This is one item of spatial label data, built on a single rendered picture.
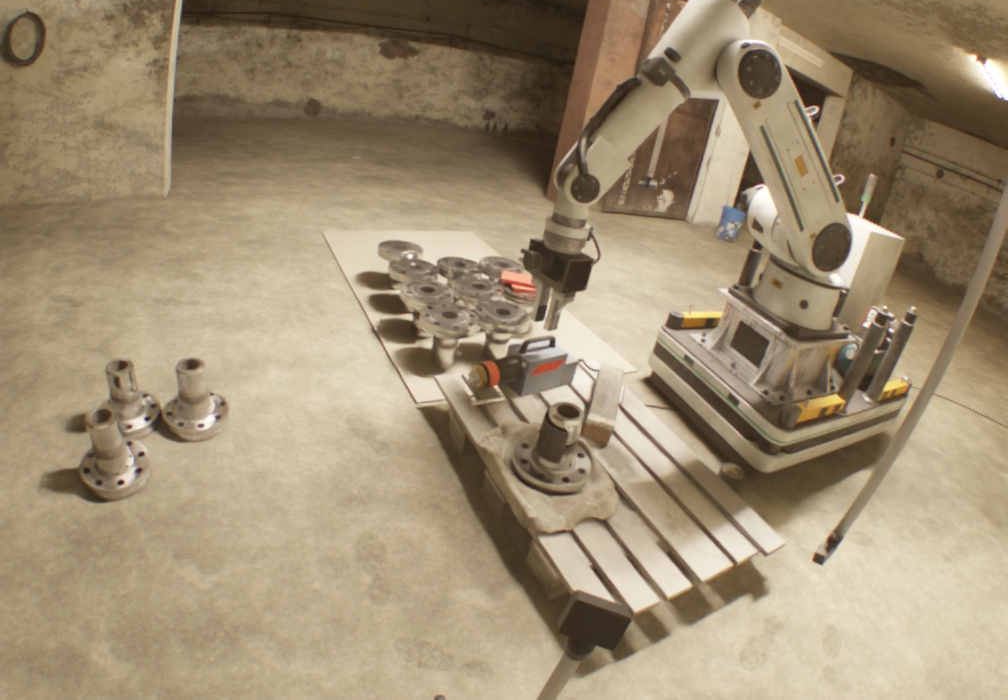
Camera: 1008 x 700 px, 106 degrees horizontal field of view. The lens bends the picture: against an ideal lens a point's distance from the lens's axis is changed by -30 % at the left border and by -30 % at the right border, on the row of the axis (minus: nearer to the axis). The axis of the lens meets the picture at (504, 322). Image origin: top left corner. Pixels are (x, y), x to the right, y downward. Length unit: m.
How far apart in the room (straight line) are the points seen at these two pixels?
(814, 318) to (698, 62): 1.19
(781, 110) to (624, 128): 0.57
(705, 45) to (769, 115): 0.32
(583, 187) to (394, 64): 8.76
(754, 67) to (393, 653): 2.03
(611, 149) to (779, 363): 1.17
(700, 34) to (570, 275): 0.97
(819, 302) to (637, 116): 1.14
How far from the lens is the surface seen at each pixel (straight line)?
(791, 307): 2.44
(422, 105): 10.66
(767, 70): 1.94
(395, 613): 1.55
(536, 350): 2.15
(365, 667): 1.47
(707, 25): 1.98
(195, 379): 1.99
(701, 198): 7.03
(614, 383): 2.24
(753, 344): 2.50
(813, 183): 2.16
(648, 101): 1.89
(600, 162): 1.85
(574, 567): 1.57
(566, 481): 1.76
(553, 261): 1.94
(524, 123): 11.58
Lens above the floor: 1.32
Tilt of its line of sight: 26 degrees down
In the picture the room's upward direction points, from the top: 12 degrees clockwise
